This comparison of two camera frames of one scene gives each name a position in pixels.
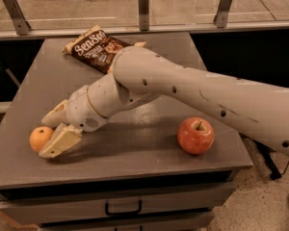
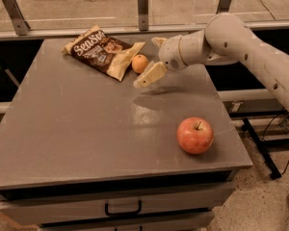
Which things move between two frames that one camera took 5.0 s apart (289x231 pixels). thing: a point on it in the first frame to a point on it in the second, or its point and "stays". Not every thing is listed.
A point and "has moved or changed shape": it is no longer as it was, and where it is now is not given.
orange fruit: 39,136 has moved or changed shape
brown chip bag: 98,48 stays
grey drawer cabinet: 130,173 stays
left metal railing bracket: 20,25 stays
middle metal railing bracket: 144,9 stays
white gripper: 81,109 to 170,54
